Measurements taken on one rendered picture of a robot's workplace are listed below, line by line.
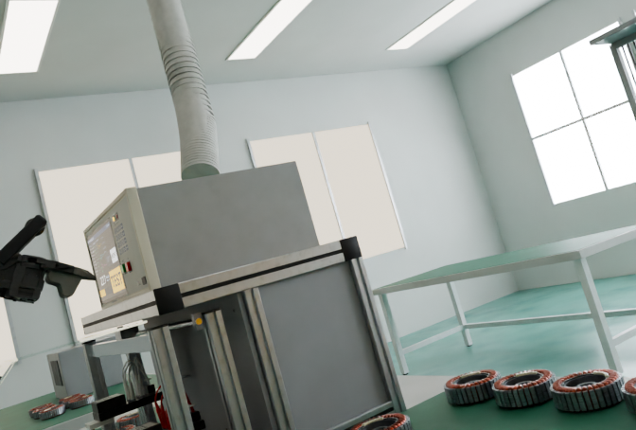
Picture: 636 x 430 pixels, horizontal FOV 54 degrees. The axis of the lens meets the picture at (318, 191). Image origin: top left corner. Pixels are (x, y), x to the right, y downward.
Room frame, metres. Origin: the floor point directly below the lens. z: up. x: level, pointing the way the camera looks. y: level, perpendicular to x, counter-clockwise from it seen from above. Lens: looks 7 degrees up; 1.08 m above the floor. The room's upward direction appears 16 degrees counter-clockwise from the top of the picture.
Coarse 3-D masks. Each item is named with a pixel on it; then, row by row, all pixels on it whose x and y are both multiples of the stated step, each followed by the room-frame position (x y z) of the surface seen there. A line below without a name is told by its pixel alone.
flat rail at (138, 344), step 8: (136, 336) 1.20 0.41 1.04; (144, 336) 1.15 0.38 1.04; (96, 344) 1.52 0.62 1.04; (104, 344) 1.43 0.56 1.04; (112, 344) 1.37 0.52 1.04; (120, 344) 1.31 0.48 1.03; (128, 344) 1.25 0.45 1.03; (136, 344) 1.20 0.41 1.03; (144, 344) 1.16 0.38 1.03; (96, 352) 1.53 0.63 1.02; (104, 352) 1.45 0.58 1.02; (112, 352) 1.39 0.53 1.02; (120, 352) 1.32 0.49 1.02; (128, 352) 1.27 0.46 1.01; (136, 352) 1.22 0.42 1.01
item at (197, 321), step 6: (192, 318) 1.14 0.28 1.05; (198, 318) 1.13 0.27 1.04; (168, 324) 1.27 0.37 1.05; (174, 324) 1.23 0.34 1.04; (180, 324) 1.20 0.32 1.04; (186, 324) 1.17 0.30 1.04; (192, 324) 1.14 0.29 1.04; (198, 324) 1.13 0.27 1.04; (144, 330) 1.42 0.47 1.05; (198, 330) 1.13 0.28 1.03; (132, 336) 1.51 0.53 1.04
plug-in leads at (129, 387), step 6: (138, 360) 1.49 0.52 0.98; (138, 366) 1.48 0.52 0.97; (138, 372) 1.46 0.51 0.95; (144, 372) 1.50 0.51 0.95; (138, 378) 1.46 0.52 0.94; (150, 378) 1.51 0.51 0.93; (126, 384) 1.46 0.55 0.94; (138, 384) 1.46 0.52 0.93; (150, 384) 1.52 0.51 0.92; (126, 390) 1.46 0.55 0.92; (132, 390) 1.45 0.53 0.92; (138, 390) 1.48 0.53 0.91; (150, 390) 1.50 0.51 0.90; (126, 396) 1.48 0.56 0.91; (132, 396) 1.44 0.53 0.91; (144, 396) 1.46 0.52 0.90
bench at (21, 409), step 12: (120, 384) 3.48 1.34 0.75; (156, 384) 2.99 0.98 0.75; (48, 396) 4.01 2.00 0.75; (12, 408) 3.86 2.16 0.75; (24, 408) 3.65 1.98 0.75; (84, 408) 2.84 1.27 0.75; (0, 420) 3.40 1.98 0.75; (12, 420) 3.22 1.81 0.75; (24, 420) 3.07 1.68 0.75; (36, 420) 2.93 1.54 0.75; (48, 420) 2.80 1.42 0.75; (60, 420) 2.69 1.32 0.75; (72, 420) 2.61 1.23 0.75; (84, 420) 2.63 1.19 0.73
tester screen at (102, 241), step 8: (104, 232) 1.37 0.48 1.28; (96, 240) 1.45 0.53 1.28; (104, 240) 1.38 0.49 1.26; (112, 240) 1.33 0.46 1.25; (96, 248) 1.46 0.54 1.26; (104, 248) 1.40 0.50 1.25; (96, 256) 1.48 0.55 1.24; (104, 256) 1.41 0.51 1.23; (96, 264) 1.50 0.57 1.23; (104, 264) 1.43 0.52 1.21; (112, 264) 1.37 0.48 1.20; (96, 272) 1.51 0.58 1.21; (104, 272) 1.44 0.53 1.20; (104, 288) 1.47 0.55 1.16; (112, 288) 1.41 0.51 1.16; (104, 296) 1.49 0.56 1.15; (112, 296) 1.43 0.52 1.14
